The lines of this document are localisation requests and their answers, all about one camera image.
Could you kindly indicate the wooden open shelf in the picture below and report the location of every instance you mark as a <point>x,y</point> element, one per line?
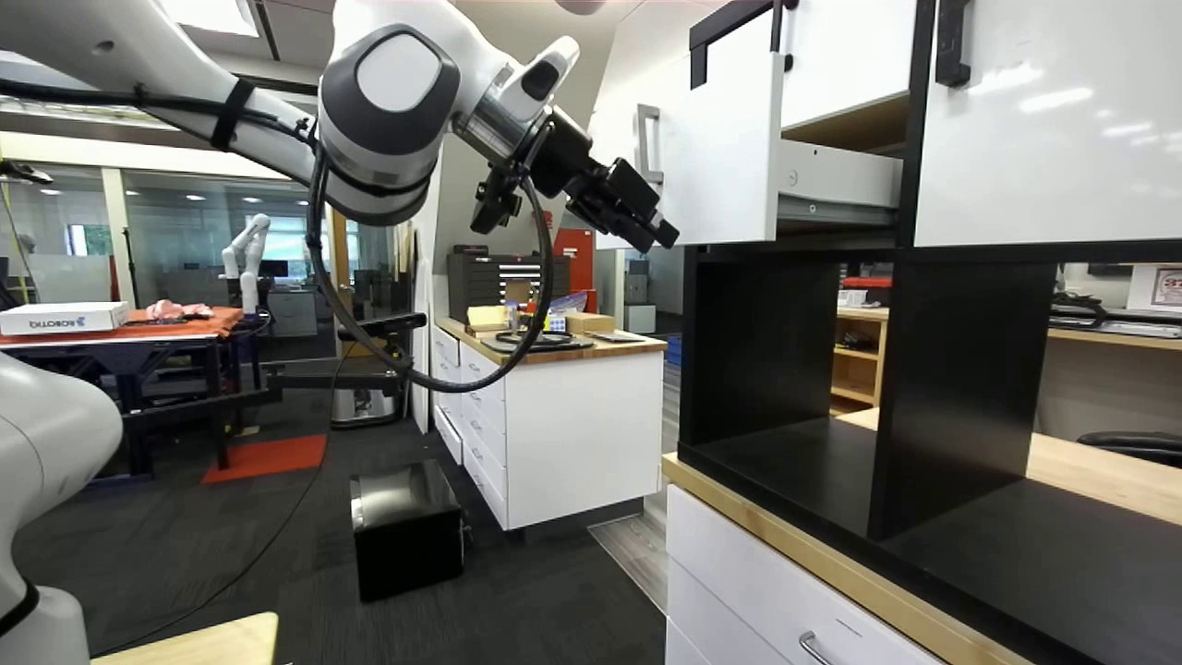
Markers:
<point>861,357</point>

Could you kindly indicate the white island cabinet wooden top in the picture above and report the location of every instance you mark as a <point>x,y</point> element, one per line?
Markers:
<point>577,429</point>

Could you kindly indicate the black shelf unit frame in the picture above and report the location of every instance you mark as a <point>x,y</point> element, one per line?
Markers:
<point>963,369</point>

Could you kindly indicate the black table with red top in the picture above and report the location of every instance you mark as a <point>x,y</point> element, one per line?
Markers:
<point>160,334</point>

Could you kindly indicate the white base cabinet wooden counter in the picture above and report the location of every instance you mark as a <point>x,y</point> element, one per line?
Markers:
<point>742,579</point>

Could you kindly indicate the light wooden table corner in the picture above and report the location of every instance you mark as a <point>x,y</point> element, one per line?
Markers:
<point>205,645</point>

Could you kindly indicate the black metal stand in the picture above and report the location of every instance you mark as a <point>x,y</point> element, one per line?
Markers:
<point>372,369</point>

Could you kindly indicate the black box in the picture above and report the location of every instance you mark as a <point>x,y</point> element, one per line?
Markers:
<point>405,531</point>

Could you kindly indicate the black tool chest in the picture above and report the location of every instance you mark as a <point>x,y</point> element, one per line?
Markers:
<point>482,283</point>

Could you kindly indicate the small white robot arm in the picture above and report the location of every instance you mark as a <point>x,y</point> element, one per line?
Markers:
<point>247,254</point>

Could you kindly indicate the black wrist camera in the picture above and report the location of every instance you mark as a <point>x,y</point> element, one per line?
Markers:
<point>495,199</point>

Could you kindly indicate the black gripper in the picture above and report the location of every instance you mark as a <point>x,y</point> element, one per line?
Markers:
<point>595,179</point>

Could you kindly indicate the small wooden box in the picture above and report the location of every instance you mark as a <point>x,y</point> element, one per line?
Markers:
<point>594,321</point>

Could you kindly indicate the flat white box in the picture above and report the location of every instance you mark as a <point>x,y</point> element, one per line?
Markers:
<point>59,320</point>

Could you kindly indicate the white cabinet door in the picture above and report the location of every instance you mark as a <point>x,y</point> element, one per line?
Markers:
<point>1057,122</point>

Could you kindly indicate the red cabinet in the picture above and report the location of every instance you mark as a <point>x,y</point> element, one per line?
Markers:
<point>577,265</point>

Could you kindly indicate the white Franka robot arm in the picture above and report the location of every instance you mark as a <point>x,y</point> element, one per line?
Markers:
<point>383,96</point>

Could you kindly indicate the red floor mat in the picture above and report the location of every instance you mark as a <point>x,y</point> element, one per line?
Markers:
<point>263,459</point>

